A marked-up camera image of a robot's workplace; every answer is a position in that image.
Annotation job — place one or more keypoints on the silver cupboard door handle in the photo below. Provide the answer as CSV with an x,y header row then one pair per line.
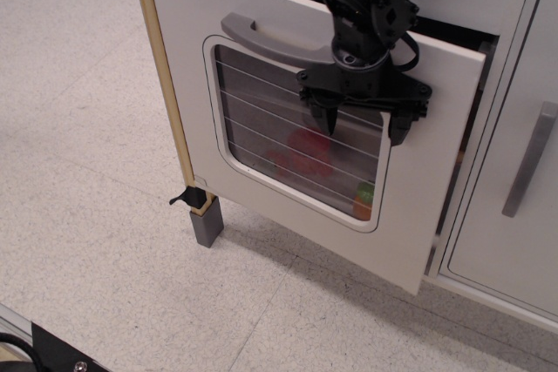
x,y
536,146

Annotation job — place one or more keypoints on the white cupboard door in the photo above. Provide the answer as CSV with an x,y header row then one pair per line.
x,y
515,259

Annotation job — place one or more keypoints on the red toy cup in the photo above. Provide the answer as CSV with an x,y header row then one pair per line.
x,y
310,152

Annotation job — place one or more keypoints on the red toy strawberry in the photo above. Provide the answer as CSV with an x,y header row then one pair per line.
x,y
281,163

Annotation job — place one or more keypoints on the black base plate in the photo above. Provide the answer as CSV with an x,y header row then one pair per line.
x,y
58,355

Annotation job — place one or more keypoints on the aluminium frame rail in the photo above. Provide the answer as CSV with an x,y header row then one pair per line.
x,y
14,324

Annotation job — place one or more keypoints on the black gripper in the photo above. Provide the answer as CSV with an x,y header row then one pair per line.
x,y
385,88

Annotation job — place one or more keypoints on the grey cabinet foot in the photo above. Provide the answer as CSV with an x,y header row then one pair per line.
x,y
208,227

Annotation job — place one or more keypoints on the grey oven door handle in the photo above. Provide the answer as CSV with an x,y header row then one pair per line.
x,y
244,30

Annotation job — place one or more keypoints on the black clip on leg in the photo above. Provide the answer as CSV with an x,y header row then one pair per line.
x,y
193,196

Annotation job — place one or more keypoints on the orange toy with green top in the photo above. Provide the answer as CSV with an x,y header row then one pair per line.
x,y
363,201

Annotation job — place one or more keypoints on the white toy kitchen cabinet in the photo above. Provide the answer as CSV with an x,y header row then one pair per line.
x,y
495,28

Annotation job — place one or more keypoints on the white oven door with window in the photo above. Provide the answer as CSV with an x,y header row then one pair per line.
x,y
252,140

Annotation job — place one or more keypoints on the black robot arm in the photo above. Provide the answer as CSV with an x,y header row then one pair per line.
x,y
372,51

